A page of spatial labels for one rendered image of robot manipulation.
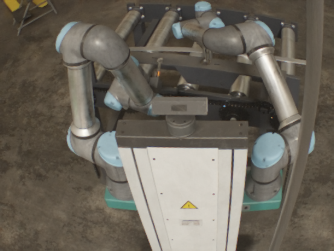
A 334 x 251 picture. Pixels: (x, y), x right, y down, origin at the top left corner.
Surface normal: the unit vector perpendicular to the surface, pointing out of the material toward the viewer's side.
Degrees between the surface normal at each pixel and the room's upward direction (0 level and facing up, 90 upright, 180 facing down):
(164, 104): 61
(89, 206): 0
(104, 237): 0
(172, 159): 90
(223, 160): 90
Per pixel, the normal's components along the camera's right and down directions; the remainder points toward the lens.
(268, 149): -0.21, -0.65
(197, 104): -0.13, 0.30
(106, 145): 0.03, -0.65
